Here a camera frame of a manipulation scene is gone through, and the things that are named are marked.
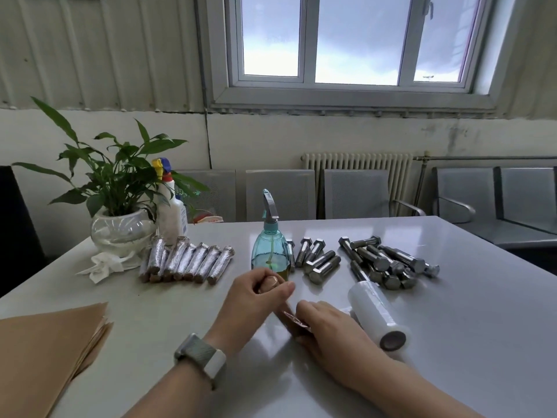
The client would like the brown paper sheet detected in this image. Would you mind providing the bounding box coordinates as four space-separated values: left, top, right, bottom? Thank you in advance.
260 275 312 334

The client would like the white spray bottle colourful nozzle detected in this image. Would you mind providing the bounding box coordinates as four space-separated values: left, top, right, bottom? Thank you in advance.
151 157 189 247

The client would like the stack of brown paper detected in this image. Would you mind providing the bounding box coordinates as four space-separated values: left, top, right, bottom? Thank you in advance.
0 302 114 418

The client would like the clear glass plant pot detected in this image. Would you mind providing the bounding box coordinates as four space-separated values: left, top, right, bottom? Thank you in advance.
90 207 157 257

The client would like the person's right hand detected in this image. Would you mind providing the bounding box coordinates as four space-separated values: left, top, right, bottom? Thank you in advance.
295 300 395 392

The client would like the teal spray bottle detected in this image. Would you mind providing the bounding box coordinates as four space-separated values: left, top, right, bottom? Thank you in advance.
251 189 291 282

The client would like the smartwatch with grey band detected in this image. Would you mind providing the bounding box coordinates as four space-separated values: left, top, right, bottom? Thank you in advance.
173 333 228 390

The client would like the grey metal chair with armrest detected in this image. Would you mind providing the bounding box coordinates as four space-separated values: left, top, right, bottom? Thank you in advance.
323 169 427 221

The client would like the white cling film roll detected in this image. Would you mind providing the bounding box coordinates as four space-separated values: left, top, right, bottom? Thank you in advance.
347 280 412 353

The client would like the white framed window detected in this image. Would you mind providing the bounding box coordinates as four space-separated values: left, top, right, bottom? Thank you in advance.
204 0 523 116

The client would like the row of bolts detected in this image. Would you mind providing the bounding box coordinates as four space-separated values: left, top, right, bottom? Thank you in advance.
139 235 236 286

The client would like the pile of steel bolts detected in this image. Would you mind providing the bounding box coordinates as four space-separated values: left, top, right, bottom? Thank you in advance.
285 235 440 291

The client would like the person's left hand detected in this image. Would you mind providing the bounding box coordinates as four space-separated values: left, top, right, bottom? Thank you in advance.
204 267 296 358

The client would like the grey metal bench seat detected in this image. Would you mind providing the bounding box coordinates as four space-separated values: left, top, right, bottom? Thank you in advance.
494 166 557 251
432 166 501 225

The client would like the crumpled white tissue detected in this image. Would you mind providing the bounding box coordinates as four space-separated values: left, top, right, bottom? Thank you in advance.
76 251 142 284

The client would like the person's left forearm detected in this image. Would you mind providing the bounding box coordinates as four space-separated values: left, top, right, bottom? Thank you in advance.
121 354 214 418

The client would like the green leafy plant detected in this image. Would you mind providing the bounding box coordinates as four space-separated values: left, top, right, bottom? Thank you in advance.
12 96 209 218

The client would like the white wall radiator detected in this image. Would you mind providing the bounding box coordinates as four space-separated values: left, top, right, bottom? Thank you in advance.
301 152 414 218

